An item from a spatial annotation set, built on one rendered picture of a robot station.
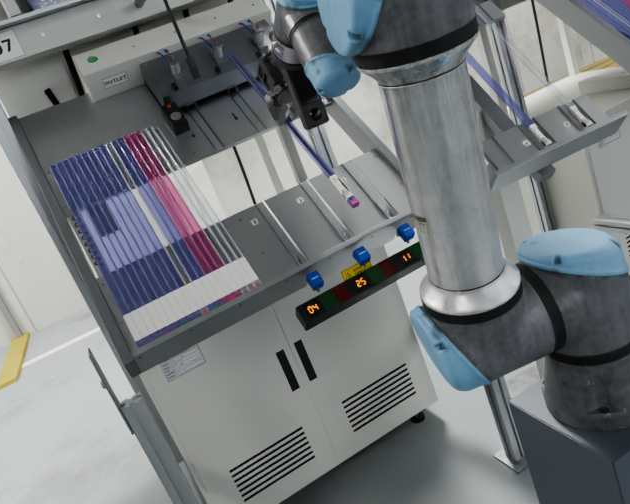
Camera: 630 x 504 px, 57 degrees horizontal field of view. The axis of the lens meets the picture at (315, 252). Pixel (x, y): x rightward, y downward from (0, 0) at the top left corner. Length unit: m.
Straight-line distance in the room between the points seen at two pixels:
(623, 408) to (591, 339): 0.10
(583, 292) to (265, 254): 0.64
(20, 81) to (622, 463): 1.50
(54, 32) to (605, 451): 1.35
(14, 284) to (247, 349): 3.44
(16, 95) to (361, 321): 1.05
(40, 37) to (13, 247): 3.30
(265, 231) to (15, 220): 3.62
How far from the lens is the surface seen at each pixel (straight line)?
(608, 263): 0.74
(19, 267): 4.75
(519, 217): 1.57
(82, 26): 1.54
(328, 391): 1.60
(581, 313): 0.74
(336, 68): 0.89
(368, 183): 1.28
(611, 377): 0.80
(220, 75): 1.45
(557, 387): 0.82
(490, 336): 0.68
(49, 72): 1.69
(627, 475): 0.82
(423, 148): 0.57
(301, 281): 1.16
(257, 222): 1.21
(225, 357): 1.47
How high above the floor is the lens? 1.08
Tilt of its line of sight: 17 degrees down
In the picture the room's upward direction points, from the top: 22 degrees counter-clockwise
